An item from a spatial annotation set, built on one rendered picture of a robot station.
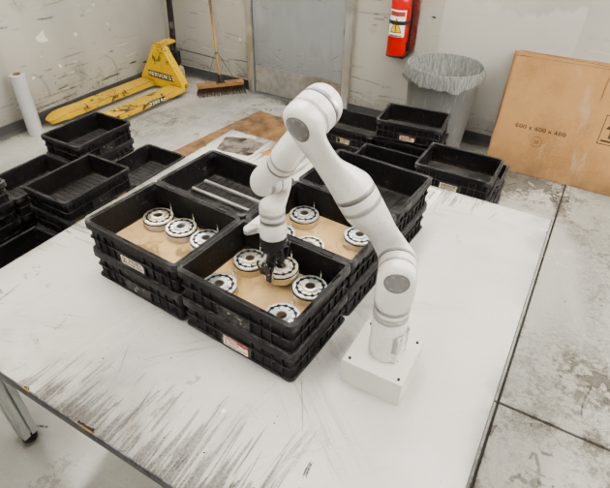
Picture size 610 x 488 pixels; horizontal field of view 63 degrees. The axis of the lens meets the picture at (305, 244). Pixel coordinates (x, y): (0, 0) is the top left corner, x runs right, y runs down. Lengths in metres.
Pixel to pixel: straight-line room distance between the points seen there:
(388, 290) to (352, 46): 3.54
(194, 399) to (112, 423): 0.20
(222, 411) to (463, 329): 0.76
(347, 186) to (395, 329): 0.42
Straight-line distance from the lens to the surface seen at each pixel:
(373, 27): 4.45
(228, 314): 1.38
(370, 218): 1.06
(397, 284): 1.15
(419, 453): 1.34
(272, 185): 1.21
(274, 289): 1.47
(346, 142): 3.29
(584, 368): 2.70
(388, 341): 1.30
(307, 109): 0.96
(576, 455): 2.38
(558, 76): 4.00
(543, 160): 4.08
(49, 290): 1.84
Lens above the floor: 1.83
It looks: 38 degrees down
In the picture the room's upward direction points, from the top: 1 degrees clockwise
